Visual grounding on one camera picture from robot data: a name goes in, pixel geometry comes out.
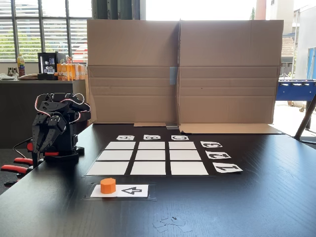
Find round orange token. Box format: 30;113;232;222
100;178;117;195

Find white nine-square grid sheet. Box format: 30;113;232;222
85;140;213;177

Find dark counter cabinet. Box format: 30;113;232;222
0;79;87;149

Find black and red bar clamp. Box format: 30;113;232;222
26;142;61;170

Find orange drink cartons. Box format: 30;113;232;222
54;56;86;81

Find brown paper stack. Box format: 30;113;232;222
17;73;39;81

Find black mini fridge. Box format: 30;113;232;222
37;51;66;80

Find yellow drink bottle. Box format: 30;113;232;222
16;54;26;77

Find brown cardboard box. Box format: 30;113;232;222
86;19;180;127
177;19;284;135

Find white arrow paper sheet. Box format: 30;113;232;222
90;184;149;198

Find grey tape strip on cardboard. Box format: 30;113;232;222
169;66;178;85

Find clear tape scraps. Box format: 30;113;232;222
152;215;194;234

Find paper sheet number 3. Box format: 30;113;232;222
200;141;223;149

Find paper sheet number 2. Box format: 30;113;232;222
205;151;232;160

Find paper sheet number 1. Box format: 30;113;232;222
212;162;243;174

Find blue foosball table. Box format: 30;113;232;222
275;78;316;112

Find metal table leg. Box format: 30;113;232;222
293;95;316;145

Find black power cable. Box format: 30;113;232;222
12;137;33;158

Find red-handled spring clamp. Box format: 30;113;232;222
0;157;34;187

